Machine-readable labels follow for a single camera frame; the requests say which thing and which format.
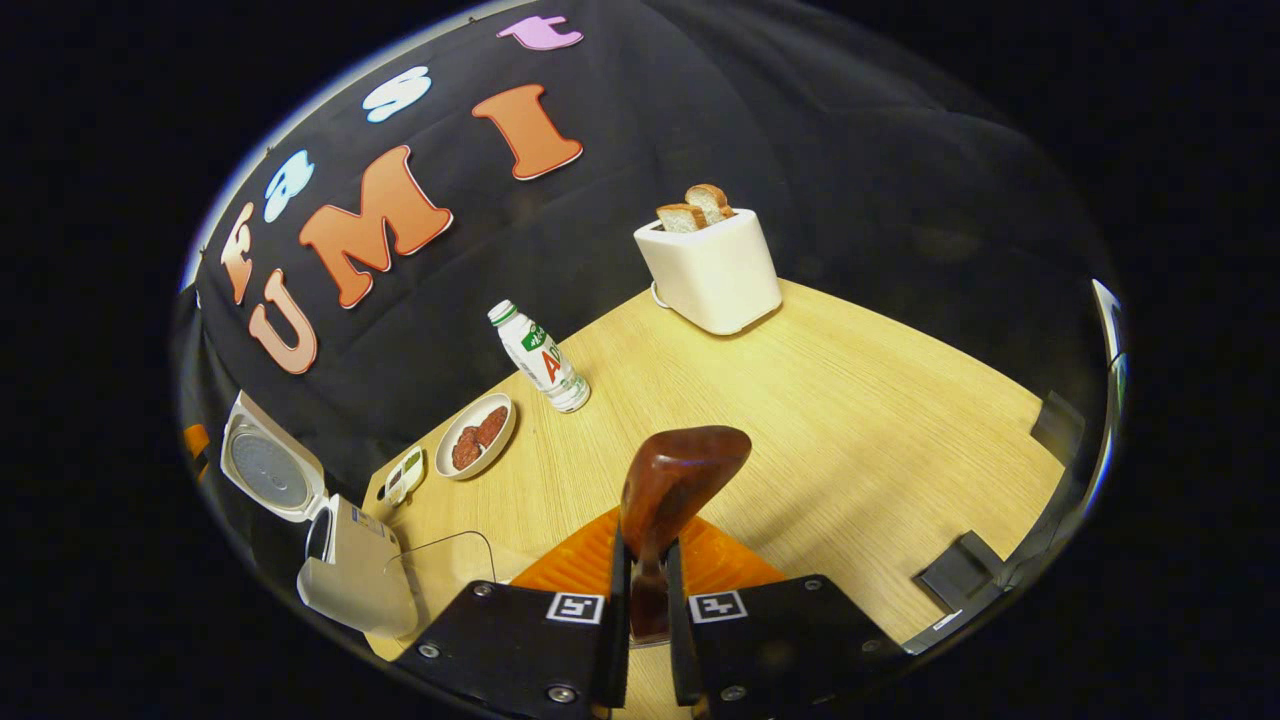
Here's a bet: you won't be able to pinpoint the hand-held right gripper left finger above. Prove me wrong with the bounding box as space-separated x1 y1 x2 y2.
395 505 633 720

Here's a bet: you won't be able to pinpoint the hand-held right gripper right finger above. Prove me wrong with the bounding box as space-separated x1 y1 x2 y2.
665 515 906 720

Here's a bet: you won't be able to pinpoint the clear rice container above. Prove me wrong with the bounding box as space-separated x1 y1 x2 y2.
385 530 498 601

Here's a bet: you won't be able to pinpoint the white rice cooker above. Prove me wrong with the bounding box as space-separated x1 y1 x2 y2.
220 390 419 639

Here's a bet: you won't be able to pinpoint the brown wooden spoon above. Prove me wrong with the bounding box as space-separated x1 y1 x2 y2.
620 425 753 641

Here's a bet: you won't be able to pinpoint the white round plate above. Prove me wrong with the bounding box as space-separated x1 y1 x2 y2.
435 392 518 481

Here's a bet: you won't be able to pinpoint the dark grey table clamp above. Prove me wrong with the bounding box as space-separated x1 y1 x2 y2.
915 530 1013 613

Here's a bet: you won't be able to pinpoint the white divided sauce dish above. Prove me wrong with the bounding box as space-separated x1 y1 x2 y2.
383 445 428 508

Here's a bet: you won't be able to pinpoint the white bottle with green label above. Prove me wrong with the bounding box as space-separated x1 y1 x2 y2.
487 299 591 414

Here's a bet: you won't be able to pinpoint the white toaster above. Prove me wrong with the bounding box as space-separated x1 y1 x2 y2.
633 207 783 336

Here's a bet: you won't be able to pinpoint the black backdrop cloth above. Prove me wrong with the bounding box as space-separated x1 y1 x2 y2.
175 0 1121 521

